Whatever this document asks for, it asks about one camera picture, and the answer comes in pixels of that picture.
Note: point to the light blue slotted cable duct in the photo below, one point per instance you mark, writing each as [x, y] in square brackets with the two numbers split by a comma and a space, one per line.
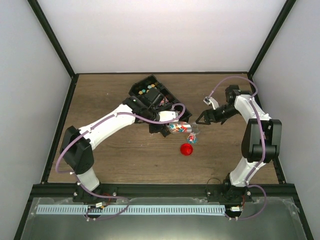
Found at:
[203, 210]

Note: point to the red jar lid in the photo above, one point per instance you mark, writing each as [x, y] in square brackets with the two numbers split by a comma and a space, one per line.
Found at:
[186, 149]

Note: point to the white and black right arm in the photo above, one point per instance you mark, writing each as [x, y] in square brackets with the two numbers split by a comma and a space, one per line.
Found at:
[261, 140]

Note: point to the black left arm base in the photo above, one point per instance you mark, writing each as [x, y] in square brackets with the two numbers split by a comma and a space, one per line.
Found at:
[103, 193]

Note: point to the black candy tray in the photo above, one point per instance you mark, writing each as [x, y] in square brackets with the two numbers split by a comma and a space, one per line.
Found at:
[139, 89]

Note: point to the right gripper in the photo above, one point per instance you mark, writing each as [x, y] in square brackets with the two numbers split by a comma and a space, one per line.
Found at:
[208, 116]

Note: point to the silver metal scoop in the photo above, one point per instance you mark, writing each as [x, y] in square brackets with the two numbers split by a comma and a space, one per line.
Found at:
[179, 127]

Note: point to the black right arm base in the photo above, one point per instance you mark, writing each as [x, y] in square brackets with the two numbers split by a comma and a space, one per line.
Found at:
[223, 191]

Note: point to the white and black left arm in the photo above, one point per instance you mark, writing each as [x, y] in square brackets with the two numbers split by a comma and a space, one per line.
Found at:
[79, 143]

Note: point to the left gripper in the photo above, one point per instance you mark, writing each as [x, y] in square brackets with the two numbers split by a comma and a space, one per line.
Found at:
[157, 127]

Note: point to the clear plastic jar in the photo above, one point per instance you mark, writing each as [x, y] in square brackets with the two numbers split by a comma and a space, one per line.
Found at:
[193, 135]

